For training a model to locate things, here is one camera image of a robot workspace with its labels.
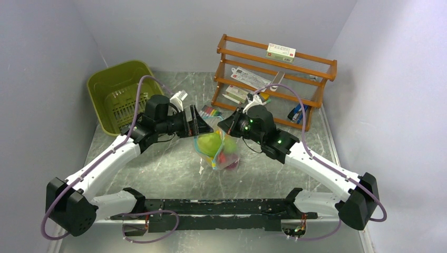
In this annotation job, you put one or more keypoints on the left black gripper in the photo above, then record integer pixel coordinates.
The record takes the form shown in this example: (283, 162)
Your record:
(197, 126)

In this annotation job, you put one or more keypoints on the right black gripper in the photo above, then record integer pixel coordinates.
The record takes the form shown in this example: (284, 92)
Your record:
(230, 124)

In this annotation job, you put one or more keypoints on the green lime toy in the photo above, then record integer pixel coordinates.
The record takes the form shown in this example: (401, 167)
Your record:
(230, 145)

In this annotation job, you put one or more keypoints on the pale green cabbage toy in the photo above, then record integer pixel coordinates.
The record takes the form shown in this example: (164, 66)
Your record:
(209, 144)

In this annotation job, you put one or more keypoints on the clear zip bag blue zipper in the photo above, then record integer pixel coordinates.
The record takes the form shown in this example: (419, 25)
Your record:
(235, 156)

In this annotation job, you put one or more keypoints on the red chili toy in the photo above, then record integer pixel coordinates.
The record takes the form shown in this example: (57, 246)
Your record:
(224, 159)

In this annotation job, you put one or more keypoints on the purple onion toy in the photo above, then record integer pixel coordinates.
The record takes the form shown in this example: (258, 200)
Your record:
(232, 166)

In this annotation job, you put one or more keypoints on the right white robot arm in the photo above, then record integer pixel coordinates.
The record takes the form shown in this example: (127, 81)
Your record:
(353, 198)

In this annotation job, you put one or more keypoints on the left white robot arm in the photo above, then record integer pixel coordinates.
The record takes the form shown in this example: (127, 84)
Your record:
(72, 203)

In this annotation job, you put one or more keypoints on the pack of coloured markers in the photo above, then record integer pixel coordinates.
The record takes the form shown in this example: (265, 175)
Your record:
(208, 111)

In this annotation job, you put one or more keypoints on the small white box lower shelf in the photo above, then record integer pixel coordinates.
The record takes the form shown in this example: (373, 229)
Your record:
(235, 94)

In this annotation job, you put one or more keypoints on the flat white packaged item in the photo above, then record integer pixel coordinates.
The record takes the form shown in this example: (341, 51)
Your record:
(248, 78)

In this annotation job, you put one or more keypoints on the blue stapler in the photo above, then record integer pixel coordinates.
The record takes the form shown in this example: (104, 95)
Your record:
(296, 114)

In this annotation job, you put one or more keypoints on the orange wooden shelf rack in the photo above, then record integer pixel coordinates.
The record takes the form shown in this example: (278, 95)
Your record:
(307, 76)

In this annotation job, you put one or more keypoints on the white green box on shelf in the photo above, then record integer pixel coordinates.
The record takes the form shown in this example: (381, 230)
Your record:
(280, 53)

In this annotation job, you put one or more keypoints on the olive green plastic basket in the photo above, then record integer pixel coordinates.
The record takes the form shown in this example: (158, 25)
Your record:
(113, 94)

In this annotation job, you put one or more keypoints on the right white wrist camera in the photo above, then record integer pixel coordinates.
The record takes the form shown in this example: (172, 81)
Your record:
(253, 100)

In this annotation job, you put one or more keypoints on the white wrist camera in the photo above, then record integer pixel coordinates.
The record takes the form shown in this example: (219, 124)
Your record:
(178, 97)
(253, 100)

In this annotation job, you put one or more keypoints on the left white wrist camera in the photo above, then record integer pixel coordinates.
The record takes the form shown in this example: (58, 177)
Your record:
(178, 97)

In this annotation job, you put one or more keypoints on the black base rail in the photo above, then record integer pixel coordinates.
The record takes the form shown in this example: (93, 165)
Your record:
(188, 214)

